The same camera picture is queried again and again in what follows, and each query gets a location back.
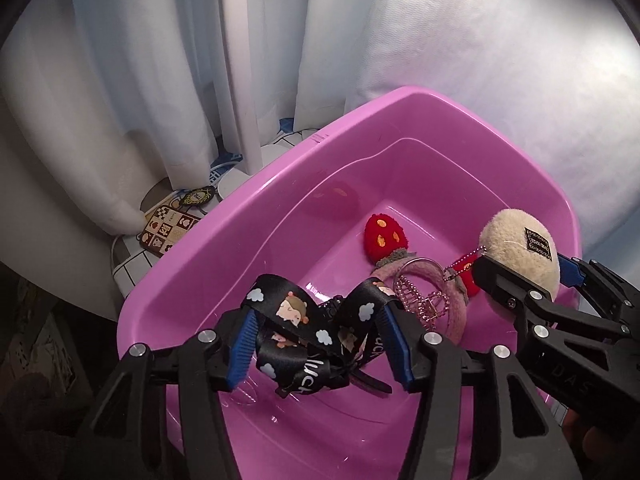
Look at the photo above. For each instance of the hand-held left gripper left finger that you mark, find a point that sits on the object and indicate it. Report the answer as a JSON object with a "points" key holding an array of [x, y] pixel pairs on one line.
{"points": [[240, 355]]}

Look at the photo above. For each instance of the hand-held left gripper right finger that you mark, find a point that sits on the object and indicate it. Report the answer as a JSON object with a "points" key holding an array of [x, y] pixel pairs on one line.
{"points": [[396, 347]]}

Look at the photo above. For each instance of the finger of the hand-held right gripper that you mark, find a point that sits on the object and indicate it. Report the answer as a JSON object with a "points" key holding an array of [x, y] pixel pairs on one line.
{"points": [[505, 290], [570, 270]]}

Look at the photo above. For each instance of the beige plush hair clip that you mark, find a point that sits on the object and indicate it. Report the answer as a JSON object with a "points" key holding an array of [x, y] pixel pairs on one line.
{"points": [[505, 240]]}

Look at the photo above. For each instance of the pink plastic basin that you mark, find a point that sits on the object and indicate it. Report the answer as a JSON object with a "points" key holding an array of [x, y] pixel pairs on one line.
{"points": [[425, 170]]}

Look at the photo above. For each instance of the person's right hand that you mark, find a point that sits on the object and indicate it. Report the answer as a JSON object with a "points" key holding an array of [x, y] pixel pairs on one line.
{"points": [[582, 435]]}

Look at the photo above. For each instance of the red mushroom plush charm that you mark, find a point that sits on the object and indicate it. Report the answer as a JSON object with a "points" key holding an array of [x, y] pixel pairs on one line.
{"points": [[382, 232]]}

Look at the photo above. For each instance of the brown patterned card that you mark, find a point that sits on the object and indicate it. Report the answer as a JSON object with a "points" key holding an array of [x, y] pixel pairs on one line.
{"points": [[167, 230]]}

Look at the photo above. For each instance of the white curtain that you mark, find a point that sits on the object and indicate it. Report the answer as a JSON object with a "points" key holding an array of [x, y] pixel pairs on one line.
{"points": [[125, 85]]}

